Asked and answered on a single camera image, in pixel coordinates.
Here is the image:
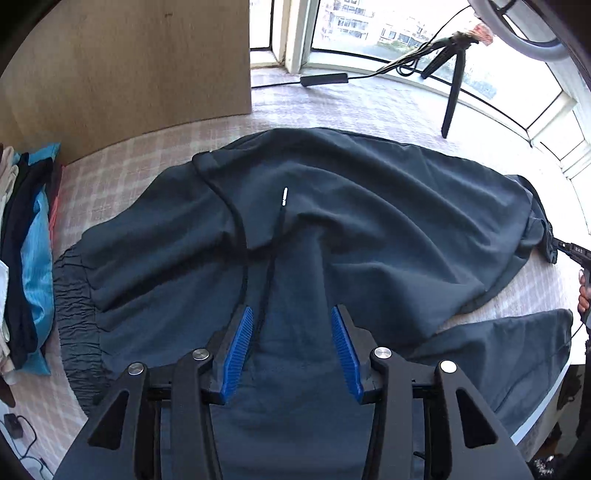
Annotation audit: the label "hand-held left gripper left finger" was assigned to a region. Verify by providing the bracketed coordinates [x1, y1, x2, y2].
[53, 305, 254, 480]

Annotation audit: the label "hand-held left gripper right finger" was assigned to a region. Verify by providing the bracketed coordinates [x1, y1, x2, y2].
[330, 304, 532, 480]

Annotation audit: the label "dark grey drawstring pants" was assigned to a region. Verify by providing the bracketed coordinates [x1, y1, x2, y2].
[53, 127, 575, 480]

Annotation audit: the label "pile of folded clothes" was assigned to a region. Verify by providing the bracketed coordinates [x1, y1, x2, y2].
[0, 154, 54, 357]

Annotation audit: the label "person's right hand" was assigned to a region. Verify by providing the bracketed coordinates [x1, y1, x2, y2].
[577, 271, 591, 320]

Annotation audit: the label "black tripod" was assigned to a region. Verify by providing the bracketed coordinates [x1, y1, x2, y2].
[376, 28, 481, 139]

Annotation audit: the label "bright blue cloth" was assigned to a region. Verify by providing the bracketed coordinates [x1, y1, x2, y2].
[19, 143, 62, 376]

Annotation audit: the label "red cloth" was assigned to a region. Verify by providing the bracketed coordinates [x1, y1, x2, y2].
[48, 165, 64, 243]

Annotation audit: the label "pink plaid bed sheet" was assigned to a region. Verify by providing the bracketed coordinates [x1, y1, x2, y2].
[9, 69, 591, 462]

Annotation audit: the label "black power adapter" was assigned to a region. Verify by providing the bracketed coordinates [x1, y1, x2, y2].
[300, 72, 348, 88]

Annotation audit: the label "beige folded cloth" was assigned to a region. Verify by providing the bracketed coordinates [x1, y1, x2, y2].
[0, 145, 20, 223]

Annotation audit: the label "brown wooden board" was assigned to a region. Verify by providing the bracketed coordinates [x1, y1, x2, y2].
[0, 0, 253, 168]

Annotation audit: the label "white ring light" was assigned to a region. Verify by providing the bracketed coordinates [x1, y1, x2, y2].
[466, 0, 574, 61]

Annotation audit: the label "white window frame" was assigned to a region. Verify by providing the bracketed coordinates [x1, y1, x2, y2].
[249, 0, 591, 182]

